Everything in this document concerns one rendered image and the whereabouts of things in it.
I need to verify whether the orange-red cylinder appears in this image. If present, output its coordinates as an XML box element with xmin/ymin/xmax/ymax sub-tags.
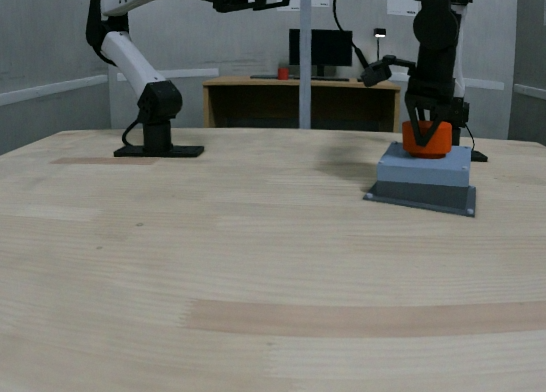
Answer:
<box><xmin>402</xmin><ymin>120</ymin><xmax>452</xmax><ymax>159</ymax></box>

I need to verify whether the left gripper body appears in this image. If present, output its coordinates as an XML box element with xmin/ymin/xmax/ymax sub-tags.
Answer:
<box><xmin>368</xmin><ymin>44</ymin><xmax>456</xmax><ymax>104</ymax></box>

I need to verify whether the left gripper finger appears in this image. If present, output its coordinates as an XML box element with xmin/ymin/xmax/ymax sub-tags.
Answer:
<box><xmin>417</xmin><ymin>90</ymin><xmax>451</xmax><ymax>121</ymax></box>
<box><xmin>404</xmin><ymin>97</ymin><xmax>451</xmax><ymax>147</ymax></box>

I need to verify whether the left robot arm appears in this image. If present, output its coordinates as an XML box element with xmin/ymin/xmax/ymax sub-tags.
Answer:
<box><xmin>360</xmin><ymin>0</ymin><xmax>473</xmax><ymax>146</ymax></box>

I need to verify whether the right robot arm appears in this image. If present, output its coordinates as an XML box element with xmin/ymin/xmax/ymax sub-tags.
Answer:
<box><xmin>86</xmin><ymin>0</ymin><xmax>204</xmax><ymax>158</ymax></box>

